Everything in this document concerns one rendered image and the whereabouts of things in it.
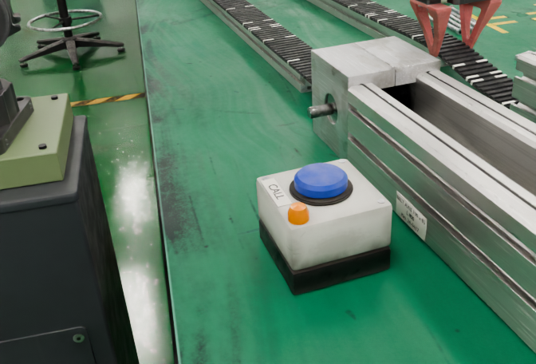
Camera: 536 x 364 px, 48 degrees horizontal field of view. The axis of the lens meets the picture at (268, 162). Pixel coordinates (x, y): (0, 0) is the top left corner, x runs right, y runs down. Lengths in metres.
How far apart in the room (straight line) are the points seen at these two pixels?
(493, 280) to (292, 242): 0.14
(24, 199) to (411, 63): 0.40
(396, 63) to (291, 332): 0.29
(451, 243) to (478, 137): 0.11
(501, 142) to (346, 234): 0.16
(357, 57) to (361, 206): 0.22
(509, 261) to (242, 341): 0.18
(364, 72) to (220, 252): 0.22
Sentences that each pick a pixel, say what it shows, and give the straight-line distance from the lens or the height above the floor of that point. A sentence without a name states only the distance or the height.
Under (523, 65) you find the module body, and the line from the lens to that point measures 0.67.
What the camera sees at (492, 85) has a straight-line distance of 0.79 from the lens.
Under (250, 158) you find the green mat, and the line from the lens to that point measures 0.63.
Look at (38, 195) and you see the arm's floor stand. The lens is 0.63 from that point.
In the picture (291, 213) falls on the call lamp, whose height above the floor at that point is 0.85.
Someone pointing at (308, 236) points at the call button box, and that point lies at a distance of 0.42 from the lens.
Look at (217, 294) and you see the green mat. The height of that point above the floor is 0.78.
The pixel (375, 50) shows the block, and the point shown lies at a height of 0.87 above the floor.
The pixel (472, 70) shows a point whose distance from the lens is 0.82.
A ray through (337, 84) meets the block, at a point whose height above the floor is 0.86.
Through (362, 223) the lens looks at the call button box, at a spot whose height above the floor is 0.83.
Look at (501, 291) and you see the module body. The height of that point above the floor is 0.80.
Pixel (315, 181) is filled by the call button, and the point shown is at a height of 0.85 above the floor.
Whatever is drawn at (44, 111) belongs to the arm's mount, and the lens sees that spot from 0.74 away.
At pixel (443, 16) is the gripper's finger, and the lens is 0.80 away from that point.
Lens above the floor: 1.08
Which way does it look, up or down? 29 degrees down
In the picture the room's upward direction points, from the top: 4 degrees counter-clockwise
